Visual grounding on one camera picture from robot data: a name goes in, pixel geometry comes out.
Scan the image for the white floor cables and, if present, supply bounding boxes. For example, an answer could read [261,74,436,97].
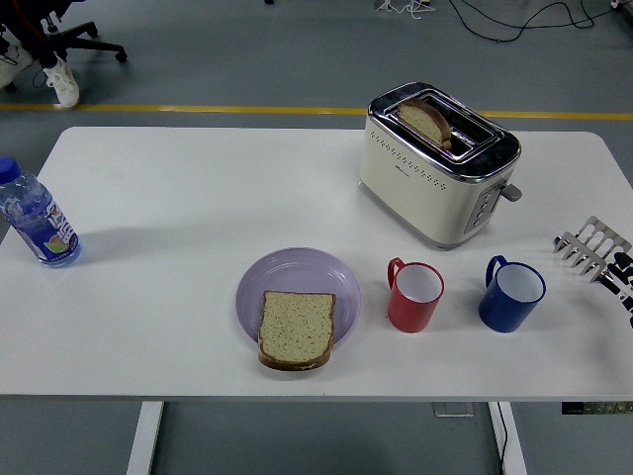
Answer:
[373,0,436,21]

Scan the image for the black cable under table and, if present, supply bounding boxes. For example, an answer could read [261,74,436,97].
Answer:
[494,403,510,475]

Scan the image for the cream and chrome toaster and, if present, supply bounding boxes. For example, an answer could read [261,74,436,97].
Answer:
[359,81,524,251]

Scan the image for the rounded bread slice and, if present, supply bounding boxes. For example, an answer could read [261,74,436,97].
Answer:
[397,100,453,149]

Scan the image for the white table leg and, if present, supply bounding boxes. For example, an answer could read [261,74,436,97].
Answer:
[126,401,165,475]
[488,401,528,475]

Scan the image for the black office chair base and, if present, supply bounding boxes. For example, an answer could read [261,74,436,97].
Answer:
[29,9,129,63]

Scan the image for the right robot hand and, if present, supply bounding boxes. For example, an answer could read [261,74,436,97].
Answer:
[597,248,633,329]

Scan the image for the square bread slice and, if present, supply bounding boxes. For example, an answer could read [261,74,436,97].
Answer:
[256,290,338,371]

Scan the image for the black table control panel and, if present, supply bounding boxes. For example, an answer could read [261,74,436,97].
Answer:
[561,401,633,416]

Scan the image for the blue enamel cup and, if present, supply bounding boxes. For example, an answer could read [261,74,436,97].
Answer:
[478,254,548,333]

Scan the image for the red enamel cup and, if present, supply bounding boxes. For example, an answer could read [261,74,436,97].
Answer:
[386,256,445,333]

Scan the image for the purple round plate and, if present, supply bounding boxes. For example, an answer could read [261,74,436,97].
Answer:
[234,246,362,347]

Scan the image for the silver metal toast rack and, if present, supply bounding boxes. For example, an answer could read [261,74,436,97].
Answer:
[552,215,633,284]

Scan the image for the black floor cable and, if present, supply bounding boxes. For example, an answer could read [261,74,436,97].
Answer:
[447,0,619,44]

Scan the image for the blue-capped water bottle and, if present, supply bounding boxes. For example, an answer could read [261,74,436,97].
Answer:
[0,155,83,269]

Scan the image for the grey bracket under table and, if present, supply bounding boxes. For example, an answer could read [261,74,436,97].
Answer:
[432,403,476,420]

